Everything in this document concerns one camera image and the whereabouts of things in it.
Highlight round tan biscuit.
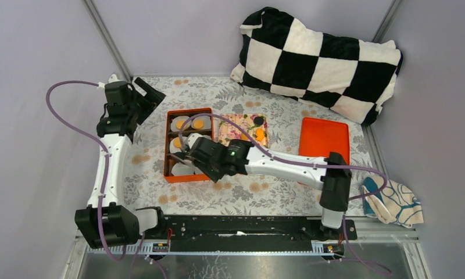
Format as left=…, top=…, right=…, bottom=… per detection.
left=192, top=119, right=205, bottom=130
left=173, top=138, right=182, bottom=149
left=175, top=119, right=186, bottom=130

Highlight orange compartment cookie box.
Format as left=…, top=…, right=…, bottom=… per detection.
left=163, top=108, right=214, bottom=183

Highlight orange fish shaped cookie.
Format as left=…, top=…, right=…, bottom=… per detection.
left=255, top=128, right=266, bottom=142

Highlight floral cookie tray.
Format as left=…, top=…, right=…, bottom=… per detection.
left=216, top=113, right=269, bottom=148

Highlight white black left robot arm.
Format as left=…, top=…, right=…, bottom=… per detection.
left=74, top=77, right=167, bottom=249

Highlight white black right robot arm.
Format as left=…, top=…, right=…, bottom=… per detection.
left=172, top=133, right=352, bottom=239

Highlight white paper cupcake liner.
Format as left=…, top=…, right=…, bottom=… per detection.
left=186, top=133, right=212, bottom=148
left=171, top=163, right=195, bottom=176
left=170, top=116, right=191, bottom=132
left=191, top=116, right=212, bottom=130
left=169, top=137, right=182, bottom=153

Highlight floral table mat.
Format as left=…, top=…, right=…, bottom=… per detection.
left=121, top=77, right=346, bottom=216

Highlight black sandwich cookie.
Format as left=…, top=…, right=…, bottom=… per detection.
left=253, top=116, right=265, bottom=127

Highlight orange box lid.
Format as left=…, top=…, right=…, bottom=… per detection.
left=298, top=117, right=350, bottom=164

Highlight black white checkered pillow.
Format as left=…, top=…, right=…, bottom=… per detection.
left=231, top=7, right=403, bottom=126

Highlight blue cream patterned cloth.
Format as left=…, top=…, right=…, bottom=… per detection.
left=363, top=180, right=424, bottom=228

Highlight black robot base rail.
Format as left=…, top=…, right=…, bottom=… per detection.
left=145, top=215, right=357, bottom=252

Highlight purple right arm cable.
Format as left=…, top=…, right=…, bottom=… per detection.
left=177, top=113, right=391, bottom=275

